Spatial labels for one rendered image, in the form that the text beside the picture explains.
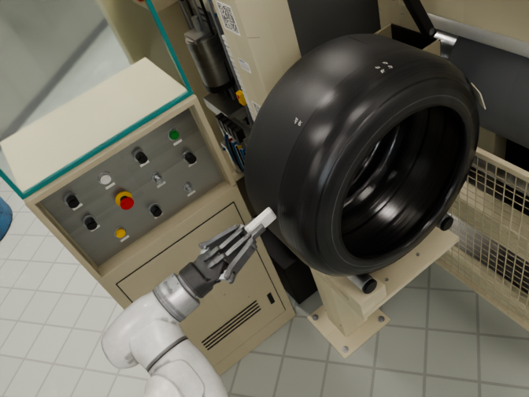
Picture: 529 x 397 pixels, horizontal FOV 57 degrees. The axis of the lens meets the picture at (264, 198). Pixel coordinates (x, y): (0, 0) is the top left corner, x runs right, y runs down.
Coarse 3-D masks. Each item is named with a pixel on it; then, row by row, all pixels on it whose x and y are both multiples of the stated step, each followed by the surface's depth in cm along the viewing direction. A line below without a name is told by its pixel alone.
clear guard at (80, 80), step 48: (0, 0) 104; (48, 0) 109; (96, 0) 115; (144, 0) 121; (0, 48) 109; (48, 48) 114; (96, 48) 120; (144, 48) 127; (0, 96) 113; (48, 96) 119; (96, 96) 126; (144, 96) 133; (0, 144) 119; (48, 144) 125; (96, 144) 133
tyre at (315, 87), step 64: (320, 64) 100; (448, 64) 100; (256, 128) 106; (320, 128) 92; (384, 128) 93; (448, 128) 125; (256, 192) 109; (320, 192) 94; (384, 192) 141; (448, 192) 121; (320, 256) 105; (384, 256) 118
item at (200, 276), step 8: (200, 256) 104; (216, 256) 102; (192, 264) 101; (200, 264) 103; (208, 264) 102; (224, 264) 101; (184, 272) 100; (192, 272) 99; (200, 272) 101; (208, 272) 101; (216, 272) 100; (184, 280) 99; (192, 280) 98; (200, 280) 98; (208, 280) 99; (192, 288) 98; (200, 288) 99; (208, 288) 100; (200, 296) 100
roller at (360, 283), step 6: (348, 276) 127; (354, 276) 126; (360, 276) 125; (366, 276) 124; (354, 282) 126; (360, 282) 124; (366, 282) 123; (372, 282) 123; (360, 288) 125; (366, 288) 123; (372, 288) 125
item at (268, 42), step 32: (224, 0) 108; (256, 0) 107; (224, 32) 120; (256, 32) 111; (288, 32) 116; (256, 64) 116; (288, 64) 121; (256, 96) 128; (320, 288) 198; (352, 320) 207
